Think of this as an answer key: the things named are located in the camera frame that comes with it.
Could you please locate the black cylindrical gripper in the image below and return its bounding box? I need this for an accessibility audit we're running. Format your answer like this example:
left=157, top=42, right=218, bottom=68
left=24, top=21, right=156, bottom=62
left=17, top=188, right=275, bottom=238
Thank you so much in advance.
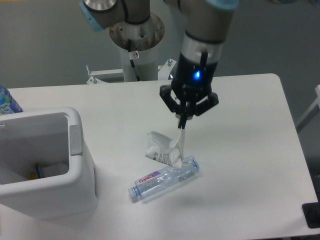
left=159, top=52, right=219, bottom=129

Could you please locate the yellow blue trash in bin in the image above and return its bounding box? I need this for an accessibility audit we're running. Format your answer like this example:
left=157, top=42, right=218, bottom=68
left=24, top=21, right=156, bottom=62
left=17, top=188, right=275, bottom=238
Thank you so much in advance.
left=28, top=164, right=43, bottom=180

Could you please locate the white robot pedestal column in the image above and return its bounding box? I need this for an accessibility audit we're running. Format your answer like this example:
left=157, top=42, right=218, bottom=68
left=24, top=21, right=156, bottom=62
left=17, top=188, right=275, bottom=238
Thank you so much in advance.
left=109, top=13, right=165, bottom=82

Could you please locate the white paper wrapper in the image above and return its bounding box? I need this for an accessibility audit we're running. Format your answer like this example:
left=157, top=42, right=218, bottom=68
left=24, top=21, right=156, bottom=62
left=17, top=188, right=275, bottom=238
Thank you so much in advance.
left=145, top=129, right=186, bottom=169

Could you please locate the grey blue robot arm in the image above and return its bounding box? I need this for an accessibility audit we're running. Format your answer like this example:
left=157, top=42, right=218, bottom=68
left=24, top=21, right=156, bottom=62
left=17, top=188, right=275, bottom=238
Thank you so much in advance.
left=79, top=0, right=239, bottom=129

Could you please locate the white metal base frame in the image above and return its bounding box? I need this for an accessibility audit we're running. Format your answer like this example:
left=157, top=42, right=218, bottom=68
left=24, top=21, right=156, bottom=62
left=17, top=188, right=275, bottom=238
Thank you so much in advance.
left=86, top=58, right=177, bottom=85

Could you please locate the clear crushed plastic bottle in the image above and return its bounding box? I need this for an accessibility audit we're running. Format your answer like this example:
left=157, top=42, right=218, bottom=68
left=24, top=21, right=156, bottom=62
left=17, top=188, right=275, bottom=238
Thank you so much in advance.
left=128, top=155, right=200, bottom=203

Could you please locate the white table leg right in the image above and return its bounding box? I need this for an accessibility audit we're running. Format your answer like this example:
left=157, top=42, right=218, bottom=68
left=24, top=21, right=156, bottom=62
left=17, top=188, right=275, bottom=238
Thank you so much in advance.
left=295, top=85, right=320, bottom=133

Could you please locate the black cable on pedestal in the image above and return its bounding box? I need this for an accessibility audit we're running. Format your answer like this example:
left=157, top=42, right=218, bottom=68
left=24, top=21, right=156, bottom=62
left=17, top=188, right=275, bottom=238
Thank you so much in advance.
left=126, top=38, right=141, bottom=82

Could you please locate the blue labelled bottle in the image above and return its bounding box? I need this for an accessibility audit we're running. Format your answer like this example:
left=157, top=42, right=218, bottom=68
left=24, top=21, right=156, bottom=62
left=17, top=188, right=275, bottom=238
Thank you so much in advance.
left=0, top=85, right=24, bottom=115

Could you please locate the white plastic trash can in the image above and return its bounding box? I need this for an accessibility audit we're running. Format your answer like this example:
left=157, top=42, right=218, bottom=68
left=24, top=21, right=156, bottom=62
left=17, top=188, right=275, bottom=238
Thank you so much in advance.
left=0, top=107, right=99, bottom=219

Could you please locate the black clamp at table corner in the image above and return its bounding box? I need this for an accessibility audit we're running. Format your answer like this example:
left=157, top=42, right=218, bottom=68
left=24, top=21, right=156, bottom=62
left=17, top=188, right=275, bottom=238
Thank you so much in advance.
left=302, top=202, right=320, bottom=229

